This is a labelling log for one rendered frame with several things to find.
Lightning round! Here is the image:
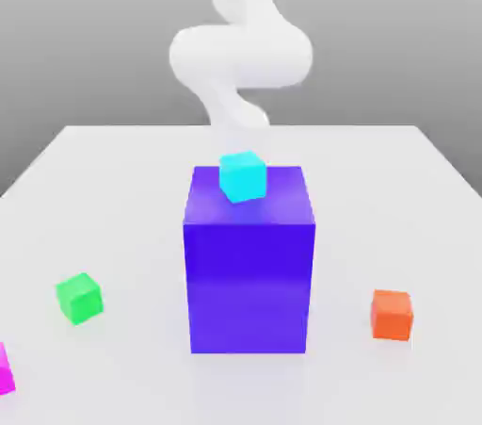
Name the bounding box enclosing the small cyan cube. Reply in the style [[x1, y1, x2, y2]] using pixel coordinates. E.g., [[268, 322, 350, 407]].
[[218, 150, 268, 204]]

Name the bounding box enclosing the small green cube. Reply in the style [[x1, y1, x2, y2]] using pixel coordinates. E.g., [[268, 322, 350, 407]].
[[55, 271, 104, 326]]

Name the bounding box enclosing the large purple box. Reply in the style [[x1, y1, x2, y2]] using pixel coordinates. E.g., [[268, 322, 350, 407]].
[[182, 165, 316, 355]]

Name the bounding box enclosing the small magenta cube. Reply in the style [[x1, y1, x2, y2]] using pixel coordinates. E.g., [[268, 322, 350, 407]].
[[0, 341, 17, 397]]

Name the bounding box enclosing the small orange cube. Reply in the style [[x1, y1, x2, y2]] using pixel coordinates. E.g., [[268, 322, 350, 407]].
[[370, 288, 414, 342]]

